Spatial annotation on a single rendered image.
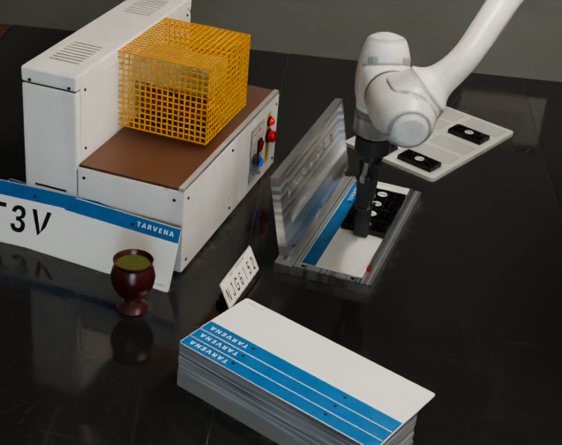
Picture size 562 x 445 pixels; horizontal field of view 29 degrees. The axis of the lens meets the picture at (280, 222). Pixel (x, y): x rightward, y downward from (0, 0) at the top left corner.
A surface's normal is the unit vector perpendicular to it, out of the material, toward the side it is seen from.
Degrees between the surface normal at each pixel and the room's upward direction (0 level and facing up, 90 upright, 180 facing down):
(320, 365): 0
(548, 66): 90
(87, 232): 69
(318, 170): 79
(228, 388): 90
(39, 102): 90
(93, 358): 0
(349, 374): 0
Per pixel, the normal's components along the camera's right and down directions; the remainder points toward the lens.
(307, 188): 0.94, 0.06
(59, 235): -0.34, 0.09
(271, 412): -0.61, 0.35
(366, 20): -0.08, 0.49
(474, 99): 0.08, -0.86
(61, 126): -0.33, 0.45
